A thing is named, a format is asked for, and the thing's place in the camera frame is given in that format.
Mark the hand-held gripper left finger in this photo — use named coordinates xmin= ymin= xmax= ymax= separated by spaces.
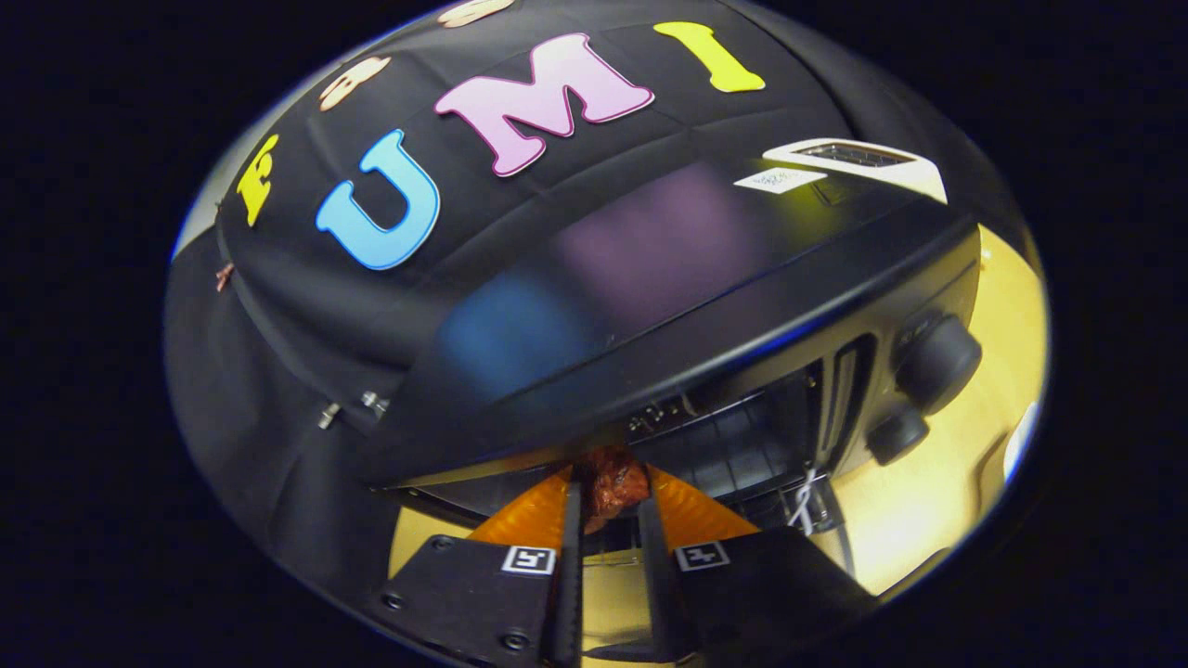
xmin=367 ymin=464 xmax=584 ymax=668

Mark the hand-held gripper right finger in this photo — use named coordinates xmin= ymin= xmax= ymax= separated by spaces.
xmin=636 ymin=466 xmax=878 ymax=664

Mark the brown bacon strip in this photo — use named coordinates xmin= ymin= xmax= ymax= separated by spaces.
xmin=580 ymin=445 xmax=651 ymax=536

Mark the black toaster oven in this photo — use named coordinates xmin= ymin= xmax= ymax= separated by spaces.
xmin=367 ymin=156 xmax=985 ymax=662

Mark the white toaster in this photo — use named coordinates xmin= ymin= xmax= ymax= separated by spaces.
xmin=761 ymin=137 xmax=949 ymax=205

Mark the white ribbed dish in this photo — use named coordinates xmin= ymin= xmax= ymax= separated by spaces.
xmin=1002 ymin=401 xmax=1040 ymax=483

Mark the white string tie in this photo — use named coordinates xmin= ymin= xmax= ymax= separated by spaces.
xmin=789 ymin=467 xmax=822 ymax=537

